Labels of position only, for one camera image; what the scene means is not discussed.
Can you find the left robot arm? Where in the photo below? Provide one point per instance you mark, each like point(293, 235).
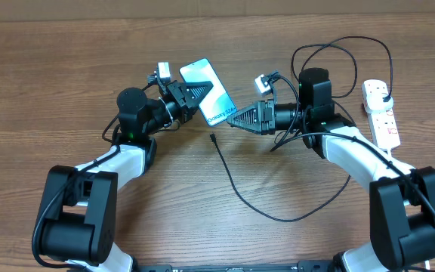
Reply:
point(76, 223)

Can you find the Samsung Galaxy smartphone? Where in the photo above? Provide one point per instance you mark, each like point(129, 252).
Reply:
point(217, 105)

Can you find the white power strip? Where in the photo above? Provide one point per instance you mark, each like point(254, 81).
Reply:
point(383, 127)

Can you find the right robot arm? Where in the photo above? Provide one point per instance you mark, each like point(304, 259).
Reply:
point(401, 197)

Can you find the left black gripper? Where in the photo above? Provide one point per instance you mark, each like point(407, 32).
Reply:
point(179, 91)

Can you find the cardboard backdrop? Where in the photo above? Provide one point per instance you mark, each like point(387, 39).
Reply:
point(51, 10)

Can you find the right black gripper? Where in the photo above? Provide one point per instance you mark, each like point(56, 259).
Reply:
point(263, 117)

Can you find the white charger plug adapter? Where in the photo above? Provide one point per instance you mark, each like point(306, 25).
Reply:
point(377, 103)

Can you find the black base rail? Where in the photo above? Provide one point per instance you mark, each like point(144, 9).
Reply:
point(301, 266)

